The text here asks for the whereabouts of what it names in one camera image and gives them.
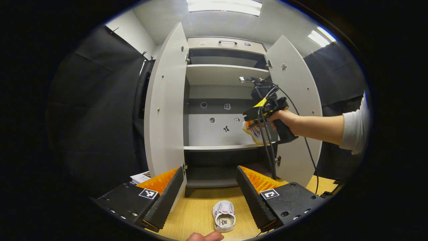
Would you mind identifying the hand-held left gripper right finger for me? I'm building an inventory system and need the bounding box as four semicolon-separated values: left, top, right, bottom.
236;165;326;232

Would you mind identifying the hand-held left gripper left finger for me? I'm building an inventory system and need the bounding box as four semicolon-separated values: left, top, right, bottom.
90;166;185;233

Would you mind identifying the white shoe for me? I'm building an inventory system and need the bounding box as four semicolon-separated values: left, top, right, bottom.
213;200;236;233
242;120;278;146

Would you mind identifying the grey shoe cabinet door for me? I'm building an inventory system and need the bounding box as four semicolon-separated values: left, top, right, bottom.
264;35;323;188
144;22;189;178

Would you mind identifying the grey shoe cabinet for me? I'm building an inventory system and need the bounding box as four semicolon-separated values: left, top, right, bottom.
144;22;323;198

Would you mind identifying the white cabinet shelf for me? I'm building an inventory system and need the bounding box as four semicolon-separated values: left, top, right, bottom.
183;144;268;152
186;64;271;87

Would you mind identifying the grey cabinet drawer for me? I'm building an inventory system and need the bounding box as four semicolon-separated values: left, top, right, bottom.
187;37;267;55

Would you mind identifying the stack of books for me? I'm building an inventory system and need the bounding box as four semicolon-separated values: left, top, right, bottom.
130;171;151;185

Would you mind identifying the black backdrop cloth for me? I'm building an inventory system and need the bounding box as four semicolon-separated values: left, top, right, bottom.
304;42;367;173
50;25;149;198

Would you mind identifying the ceiling light panel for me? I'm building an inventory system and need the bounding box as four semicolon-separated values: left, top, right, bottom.
308;26;336;47
186;0;262;16

